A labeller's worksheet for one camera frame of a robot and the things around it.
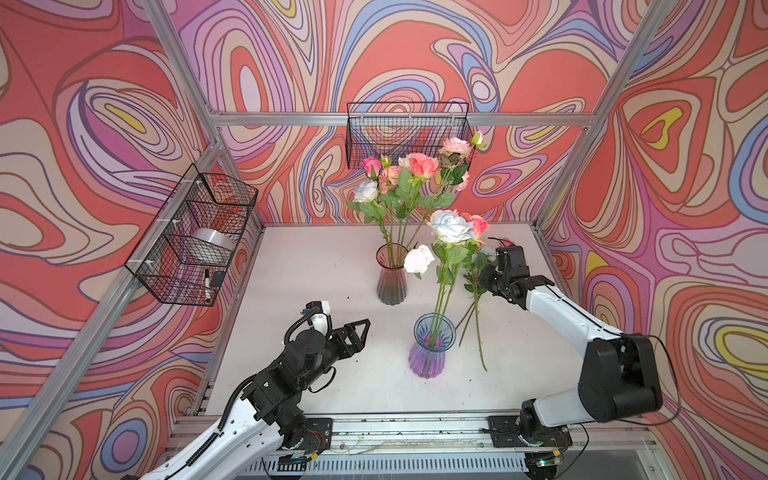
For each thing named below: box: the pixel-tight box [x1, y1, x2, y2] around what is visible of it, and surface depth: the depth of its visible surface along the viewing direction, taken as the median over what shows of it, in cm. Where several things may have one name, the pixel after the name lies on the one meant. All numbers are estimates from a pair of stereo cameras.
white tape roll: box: [191, 228, 233, 251], surface depth 75 cm
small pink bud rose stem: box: [408, 132, 487, 253], surface depth 73 cm
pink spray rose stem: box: [379, 155, 400, 253], surface depth 79 cm
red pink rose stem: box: [460, 212, 490, 247], surface depth 64 cm
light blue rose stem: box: [429, 210, 475, 349], surface depth 60 cm
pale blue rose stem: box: [348, 180, 391, 265], surface depth 78 cm
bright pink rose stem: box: [362, 157, 382, 181], surface depth 80 cm
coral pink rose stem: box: [397, 153, 440, 253], surface depth 75 cm
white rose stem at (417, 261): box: [404, 244, 435, 280], surface depth 59 cm
